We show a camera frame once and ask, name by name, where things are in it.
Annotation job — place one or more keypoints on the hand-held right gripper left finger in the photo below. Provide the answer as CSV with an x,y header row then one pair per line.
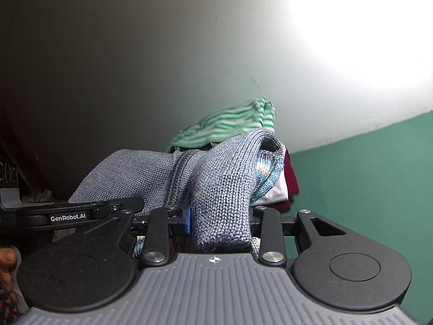
x,y
186,221

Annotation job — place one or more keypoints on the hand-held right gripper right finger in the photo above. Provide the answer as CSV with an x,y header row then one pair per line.
x,y
269,230

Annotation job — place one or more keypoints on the grey-blue striped knit sweater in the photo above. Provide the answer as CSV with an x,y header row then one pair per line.
x,y
223,189

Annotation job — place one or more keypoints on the stack of folded clothes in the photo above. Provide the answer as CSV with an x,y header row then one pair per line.
x,y
291,176

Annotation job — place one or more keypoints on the person's left hand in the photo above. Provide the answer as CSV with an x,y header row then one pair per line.
x,y
6,259

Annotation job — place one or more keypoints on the white folded garment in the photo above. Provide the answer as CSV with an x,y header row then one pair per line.
x,y
277,191

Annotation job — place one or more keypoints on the green striped folded shirt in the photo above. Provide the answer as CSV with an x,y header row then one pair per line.
x,y
233,118

